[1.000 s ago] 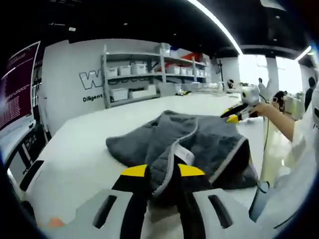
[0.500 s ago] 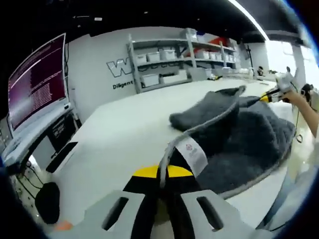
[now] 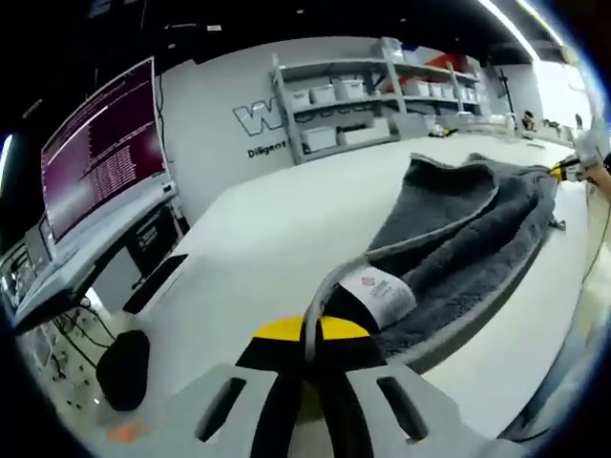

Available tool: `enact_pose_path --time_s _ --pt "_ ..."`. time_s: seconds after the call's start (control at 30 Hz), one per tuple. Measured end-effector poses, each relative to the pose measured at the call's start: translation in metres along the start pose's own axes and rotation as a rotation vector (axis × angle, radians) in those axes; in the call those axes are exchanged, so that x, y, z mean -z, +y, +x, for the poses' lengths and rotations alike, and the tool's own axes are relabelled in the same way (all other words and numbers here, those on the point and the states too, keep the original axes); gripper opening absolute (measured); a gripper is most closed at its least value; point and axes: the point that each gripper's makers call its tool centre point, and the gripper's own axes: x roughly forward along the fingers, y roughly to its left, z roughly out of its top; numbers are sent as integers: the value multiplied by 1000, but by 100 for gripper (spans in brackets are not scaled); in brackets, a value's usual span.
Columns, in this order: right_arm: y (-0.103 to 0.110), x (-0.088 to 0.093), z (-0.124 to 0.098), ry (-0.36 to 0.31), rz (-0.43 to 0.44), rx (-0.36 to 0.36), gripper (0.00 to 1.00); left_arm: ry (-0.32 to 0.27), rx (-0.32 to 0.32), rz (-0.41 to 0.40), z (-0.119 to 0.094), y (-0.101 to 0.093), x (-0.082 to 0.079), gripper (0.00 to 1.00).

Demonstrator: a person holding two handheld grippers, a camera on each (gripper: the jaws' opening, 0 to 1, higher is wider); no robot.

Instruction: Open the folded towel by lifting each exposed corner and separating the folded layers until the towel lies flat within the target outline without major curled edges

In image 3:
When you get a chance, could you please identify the black computer case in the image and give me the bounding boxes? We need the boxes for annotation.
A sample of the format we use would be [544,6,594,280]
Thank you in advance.
[124,204,186,288]

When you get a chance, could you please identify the black keyboard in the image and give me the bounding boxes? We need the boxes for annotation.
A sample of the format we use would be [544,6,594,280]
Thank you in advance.
[122,253,189,315]

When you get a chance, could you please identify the grey towel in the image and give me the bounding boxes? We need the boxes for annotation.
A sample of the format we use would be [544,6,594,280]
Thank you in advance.
[308,152,568,360]

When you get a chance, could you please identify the row of white storage bins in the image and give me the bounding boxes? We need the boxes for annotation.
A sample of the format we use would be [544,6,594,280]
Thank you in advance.
[289,76,479,150]

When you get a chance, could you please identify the black tripod stand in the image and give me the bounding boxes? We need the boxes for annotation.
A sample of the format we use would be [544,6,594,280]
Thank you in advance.
[495,68,520,121]

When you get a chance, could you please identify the grey metal shelf unit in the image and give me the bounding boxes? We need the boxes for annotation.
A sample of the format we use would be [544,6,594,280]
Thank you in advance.
[270,36,484,166]

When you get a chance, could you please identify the ceiling light strip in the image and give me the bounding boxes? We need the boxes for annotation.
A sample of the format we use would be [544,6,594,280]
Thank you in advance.
[476,0,567,52]

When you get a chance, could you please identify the black rounded object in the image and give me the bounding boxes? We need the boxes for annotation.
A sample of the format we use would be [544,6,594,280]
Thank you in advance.
[95,329,151,413]

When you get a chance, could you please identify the curved computer monitor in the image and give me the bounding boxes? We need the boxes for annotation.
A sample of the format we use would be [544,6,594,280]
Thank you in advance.
[9,55,179,330]

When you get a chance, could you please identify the person's right hand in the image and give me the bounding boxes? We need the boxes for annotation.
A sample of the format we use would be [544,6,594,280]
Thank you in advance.
[579,152,611,202]

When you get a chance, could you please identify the thin yellow cable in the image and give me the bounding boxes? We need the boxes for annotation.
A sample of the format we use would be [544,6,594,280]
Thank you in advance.
[579,190,611,288]

